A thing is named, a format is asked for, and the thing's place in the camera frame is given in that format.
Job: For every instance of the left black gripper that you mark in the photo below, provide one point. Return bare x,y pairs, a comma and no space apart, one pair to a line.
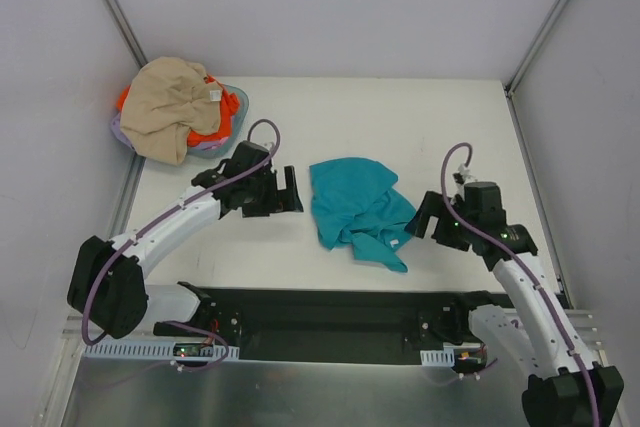
275,192

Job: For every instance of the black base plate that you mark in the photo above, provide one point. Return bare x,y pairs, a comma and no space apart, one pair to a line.
379,328

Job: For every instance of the right corner aluminium post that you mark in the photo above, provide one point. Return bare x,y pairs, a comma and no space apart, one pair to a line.
541,36

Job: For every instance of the slotted cable duct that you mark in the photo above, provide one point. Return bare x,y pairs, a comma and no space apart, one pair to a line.
161,351
444,358

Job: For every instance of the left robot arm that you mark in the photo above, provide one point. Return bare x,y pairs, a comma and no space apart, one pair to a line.
108,286

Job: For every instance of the right slotted cable duct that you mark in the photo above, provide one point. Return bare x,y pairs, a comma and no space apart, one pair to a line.
444,358

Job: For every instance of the lavender t-shirt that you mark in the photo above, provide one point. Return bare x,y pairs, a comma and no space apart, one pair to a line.
204,149

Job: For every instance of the beige t-shirt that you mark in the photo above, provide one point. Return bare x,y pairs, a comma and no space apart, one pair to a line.
167,100

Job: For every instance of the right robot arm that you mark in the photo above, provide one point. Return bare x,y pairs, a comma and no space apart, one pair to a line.
566,385

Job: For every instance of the left slotted cable duct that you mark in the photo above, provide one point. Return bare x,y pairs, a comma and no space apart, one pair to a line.
161,351

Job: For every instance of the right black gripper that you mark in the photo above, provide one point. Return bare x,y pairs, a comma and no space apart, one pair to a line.
439,223

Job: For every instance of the teal t-shirt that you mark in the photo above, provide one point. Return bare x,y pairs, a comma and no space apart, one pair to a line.
355,204

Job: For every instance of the blue-grey plastic basket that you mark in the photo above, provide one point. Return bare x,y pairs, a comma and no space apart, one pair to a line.
237,124

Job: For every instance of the orange t-shirt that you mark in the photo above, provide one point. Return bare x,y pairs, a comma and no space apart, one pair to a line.
230,109

